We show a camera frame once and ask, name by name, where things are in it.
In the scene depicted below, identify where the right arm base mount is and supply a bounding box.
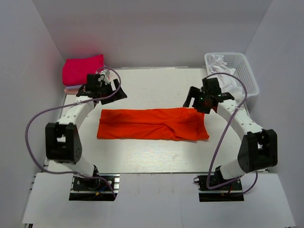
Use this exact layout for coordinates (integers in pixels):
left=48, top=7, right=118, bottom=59
left=193, top=175, right=244, bottom=202

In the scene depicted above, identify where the folded magenta t-shirt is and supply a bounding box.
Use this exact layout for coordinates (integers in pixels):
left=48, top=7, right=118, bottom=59
left=62, top=55, right=104, bottom=86

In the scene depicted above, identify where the crumpled white t-shirt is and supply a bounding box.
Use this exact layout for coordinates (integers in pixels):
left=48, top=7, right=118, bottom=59
left=207, top=55, right=243, bottom=96

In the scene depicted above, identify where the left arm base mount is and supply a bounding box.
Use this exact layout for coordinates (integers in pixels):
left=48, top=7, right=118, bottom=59
left=69, top=174, right=120, bottom=201

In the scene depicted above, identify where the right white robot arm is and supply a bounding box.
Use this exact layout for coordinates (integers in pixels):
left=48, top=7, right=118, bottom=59
left=183, top=77, right=278, bottom=190

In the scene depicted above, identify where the orange t-shirt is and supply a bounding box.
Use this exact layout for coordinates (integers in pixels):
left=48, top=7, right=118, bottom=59
left=96, top=107, right=209, bottom=141

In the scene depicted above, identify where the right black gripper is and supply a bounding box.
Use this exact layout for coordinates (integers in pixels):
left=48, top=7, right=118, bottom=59
left=183, top=86, right=211, bottom=114

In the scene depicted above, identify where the folded pink t-shirt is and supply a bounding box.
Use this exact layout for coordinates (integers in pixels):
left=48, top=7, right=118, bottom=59
left=64, top=66, right=112, bottom=95

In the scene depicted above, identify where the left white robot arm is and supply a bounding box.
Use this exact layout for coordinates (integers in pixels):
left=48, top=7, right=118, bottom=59
left=45, top=70, right=127, bottom=190

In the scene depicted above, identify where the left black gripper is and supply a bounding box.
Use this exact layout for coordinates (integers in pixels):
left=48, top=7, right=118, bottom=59
left=97, top=79, right=127, bottom=105

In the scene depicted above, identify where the white plastic basket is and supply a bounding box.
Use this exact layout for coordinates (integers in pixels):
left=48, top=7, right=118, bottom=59
left=204, top=52, right=259, bottom=99

